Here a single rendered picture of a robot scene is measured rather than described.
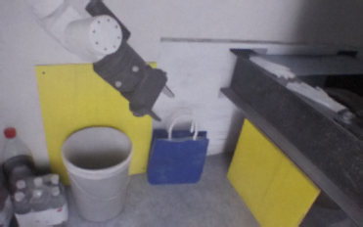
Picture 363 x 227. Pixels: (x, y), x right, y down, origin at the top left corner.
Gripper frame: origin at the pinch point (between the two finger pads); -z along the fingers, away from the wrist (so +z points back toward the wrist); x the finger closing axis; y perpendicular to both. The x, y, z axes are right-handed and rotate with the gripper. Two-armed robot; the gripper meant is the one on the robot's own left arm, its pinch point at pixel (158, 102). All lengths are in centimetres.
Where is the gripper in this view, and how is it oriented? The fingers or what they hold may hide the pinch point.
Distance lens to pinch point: 64.8
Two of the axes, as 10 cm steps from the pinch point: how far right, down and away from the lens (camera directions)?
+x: 4.4, -8.5, 2.9
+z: -5.1, -5.0, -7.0
